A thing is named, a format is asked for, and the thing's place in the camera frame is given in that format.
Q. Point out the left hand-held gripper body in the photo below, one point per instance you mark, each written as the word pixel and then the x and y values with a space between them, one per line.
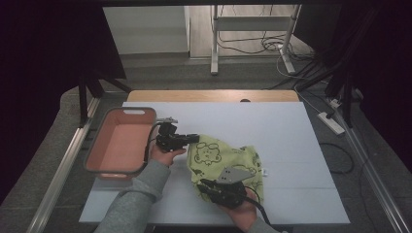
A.
pixel 168 140

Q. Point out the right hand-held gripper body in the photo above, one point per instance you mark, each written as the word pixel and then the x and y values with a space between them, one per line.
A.
pixel 230 194

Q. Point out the green printed baby romper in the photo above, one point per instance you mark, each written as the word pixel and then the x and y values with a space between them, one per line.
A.
pixel 210 155

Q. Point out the pink plastic basket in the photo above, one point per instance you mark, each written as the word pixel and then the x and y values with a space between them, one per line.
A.
pixel 120 142

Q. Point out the person's left hand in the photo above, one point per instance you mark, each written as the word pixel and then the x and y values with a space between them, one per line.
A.
pixel 165 157

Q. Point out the person's right hand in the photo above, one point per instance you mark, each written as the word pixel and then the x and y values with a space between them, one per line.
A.
pixel 243 216

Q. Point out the white board table cover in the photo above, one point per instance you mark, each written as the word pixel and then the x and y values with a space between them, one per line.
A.
pixel 291 194

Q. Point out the black metal stand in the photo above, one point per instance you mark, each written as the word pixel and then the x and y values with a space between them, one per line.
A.
pixel 348 103
pixel 83 103

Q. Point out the white panel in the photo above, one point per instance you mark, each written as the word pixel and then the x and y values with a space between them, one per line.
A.
pixel 145 29

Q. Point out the white power strip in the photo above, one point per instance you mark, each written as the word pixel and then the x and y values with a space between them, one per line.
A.
pixel 331 123

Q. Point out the white plug adapter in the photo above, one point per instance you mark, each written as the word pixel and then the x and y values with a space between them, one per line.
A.
pixel 335 103

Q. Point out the dark curtain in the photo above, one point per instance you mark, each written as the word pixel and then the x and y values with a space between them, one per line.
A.
pixel 39 81
pixel 388 81

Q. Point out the aluminium floor rail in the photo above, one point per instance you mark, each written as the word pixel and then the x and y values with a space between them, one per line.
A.
pixel 61 174
pixel 376 181

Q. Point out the white metal stand frame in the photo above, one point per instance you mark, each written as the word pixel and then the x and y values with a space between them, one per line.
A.
pixel 249 23

